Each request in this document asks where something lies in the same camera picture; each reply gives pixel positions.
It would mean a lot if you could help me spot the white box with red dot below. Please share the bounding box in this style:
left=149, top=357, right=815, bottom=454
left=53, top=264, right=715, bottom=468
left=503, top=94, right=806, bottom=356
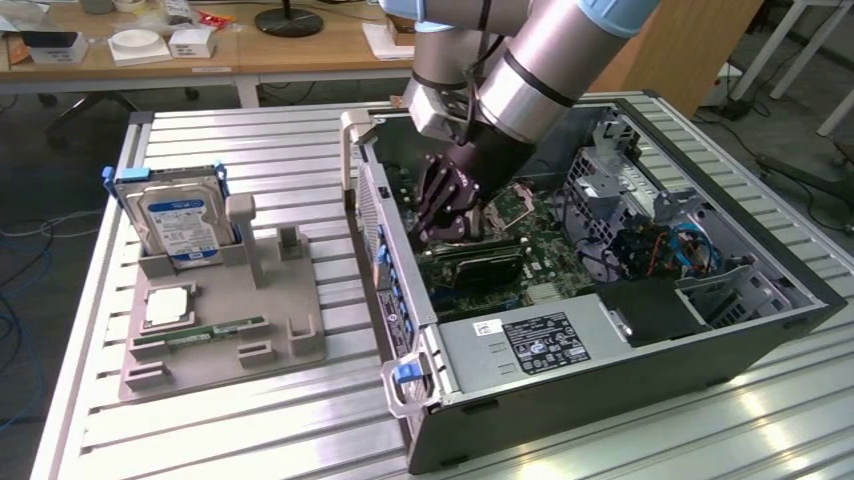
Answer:
left=710, top=62, right=746, bottom=109

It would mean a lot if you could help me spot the green loose RAM stick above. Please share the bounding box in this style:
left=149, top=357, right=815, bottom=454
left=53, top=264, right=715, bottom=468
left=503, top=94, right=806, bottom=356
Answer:
left=132, top=314, right=265, bottom=351

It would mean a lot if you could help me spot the white labelled box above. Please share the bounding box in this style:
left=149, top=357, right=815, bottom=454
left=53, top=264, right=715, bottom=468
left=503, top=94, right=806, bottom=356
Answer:
left=167, top=27, right=219, bottom=60

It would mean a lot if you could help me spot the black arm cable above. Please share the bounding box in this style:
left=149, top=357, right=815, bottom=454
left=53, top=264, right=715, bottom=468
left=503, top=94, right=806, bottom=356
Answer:
left=459, top=0, right=508, bottom=146

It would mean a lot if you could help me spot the grey parts rack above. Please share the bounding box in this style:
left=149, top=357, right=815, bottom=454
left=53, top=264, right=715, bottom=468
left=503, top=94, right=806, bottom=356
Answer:
left=117, top=192, right=328, bottom=404

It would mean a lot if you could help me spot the brown cardboard box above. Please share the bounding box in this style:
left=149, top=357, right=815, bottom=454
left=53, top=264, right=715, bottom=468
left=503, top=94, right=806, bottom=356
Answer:
left=387, top=13, right=419, bottom=47

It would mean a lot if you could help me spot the green motherboard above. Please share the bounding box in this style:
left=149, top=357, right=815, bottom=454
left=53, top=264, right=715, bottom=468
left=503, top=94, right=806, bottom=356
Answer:
left=392, top=164, right=606, bottom=324

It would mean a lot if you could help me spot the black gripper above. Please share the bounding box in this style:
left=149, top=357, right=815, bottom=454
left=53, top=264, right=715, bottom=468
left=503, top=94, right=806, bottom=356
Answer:
left=405, top=124, right=539, bottom=246

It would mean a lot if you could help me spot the wooden cabinet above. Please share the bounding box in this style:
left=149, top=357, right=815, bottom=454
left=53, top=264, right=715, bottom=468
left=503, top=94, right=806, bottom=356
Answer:
left=579, top=0, right=766, bottom=119

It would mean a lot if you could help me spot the white paper stack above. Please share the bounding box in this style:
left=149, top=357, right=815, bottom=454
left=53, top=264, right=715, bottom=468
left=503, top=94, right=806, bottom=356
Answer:
left=361, top=22, right=416, bottom=61

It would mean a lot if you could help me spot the metal disk bay cage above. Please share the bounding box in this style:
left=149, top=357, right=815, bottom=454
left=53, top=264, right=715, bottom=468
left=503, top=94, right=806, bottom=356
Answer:
left=563, top=104, right=702, bottom=241

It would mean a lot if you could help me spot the silver CPU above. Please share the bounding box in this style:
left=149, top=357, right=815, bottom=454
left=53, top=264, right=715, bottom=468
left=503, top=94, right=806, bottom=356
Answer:
left=142, top=288, right=192, bottom=326

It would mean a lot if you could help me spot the black chair base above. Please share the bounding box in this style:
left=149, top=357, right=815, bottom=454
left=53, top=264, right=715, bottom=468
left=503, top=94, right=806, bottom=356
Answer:
left=38, top=87, right=201, bottom=149

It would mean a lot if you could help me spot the white box with black top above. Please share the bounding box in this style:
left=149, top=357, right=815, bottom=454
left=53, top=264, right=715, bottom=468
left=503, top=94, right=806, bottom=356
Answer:
left=17, top=30, right=90, bottom=65

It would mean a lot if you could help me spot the black round lamp base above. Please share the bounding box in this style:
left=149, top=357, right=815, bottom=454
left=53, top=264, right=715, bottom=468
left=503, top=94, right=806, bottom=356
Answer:
left=253, top=0, right=327, bottom=39

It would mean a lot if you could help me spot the wooden desk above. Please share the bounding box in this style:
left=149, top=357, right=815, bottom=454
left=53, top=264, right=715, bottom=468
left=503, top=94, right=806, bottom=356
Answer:
left=0, top=0, right=419, bottom=109

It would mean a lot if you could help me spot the orange box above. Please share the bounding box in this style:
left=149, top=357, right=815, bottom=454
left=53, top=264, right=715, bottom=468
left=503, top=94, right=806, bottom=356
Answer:
left=0, top=38, right=32, bottom=71

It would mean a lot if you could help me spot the blue wire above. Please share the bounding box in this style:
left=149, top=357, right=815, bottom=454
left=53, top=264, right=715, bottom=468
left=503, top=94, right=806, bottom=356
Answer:
left=670, top=222, right=726, bottom=276

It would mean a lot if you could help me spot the red packet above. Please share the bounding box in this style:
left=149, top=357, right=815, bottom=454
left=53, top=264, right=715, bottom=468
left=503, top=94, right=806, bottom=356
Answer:
left=197, top=12, right=240, bottom=32

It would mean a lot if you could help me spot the black power cable bundle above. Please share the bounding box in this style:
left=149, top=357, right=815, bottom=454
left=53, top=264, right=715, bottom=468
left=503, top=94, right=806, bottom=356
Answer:
left=603, top=227, right=668, bottom=281

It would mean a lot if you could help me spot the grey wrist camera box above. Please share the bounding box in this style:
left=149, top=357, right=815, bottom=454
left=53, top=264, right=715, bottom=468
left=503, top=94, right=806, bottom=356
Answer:
left=405, top=84, right=481, bottom=146

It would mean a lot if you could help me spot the black stand base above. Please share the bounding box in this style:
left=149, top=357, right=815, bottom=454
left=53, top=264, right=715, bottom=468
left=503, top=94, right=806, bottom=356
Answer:
left=752, top=152, right=854, bottom=201

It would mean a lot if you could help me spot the grey power supply unit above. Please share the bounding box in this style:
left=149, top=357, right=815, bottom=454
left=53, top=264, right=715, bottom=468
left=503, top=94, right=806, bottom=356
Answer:
left=432, top=294, right=639, bottom=396

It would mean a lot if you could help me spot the white box with round dish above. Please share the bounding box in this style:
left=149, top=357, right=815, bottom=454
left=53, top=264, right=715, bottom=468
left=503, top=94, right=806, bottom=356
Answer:
left=106, top=28, right=173, bottom=67

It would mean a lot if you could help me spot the black open PC case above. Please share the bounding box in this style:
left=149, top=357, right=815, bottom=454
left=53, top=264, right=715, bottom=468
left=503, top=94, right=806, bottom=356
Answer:
left=339, top=97, right=848, bottom=476

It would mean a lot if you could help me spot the green graphics card with fan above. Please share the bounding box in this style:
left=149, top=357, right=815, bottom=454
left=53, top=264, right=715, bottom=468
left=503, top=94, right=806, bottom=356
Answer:
left=416, top=239, right=528, bottom=301

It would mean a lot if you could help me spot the grey metal bracket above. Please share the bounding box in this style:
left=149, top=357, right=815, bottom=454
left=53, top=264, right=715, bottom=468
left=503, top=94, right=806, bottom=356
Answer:
left=674, top=259, right=760, bottom=329

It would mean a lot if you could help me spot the white table frame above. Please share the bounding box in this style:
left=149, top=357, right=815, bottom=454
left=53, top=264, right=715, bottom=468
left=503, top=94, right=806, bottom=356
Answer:
left=730, top=0, right=854, bottom=136

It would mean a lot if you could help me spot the metal socket cover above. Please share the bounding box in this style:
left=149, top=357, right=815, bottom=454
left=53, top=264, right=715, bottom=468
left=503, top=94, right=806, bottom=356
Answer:
left=485, top=182, right=539, bottom=231

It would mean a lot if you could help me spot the hard disk in blue carrier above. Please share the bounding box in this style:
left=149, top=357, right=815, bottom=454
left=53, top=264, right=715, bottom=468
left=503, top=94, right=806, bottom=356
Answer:
left=98, top=160, right=232, bottom=271

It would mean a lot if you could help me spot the blue card retainer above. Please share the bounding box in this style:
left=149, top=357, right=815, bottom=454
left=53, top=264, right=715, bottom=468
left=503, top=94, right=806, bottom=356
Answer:
left=372, top=224, right=419, bottom=346

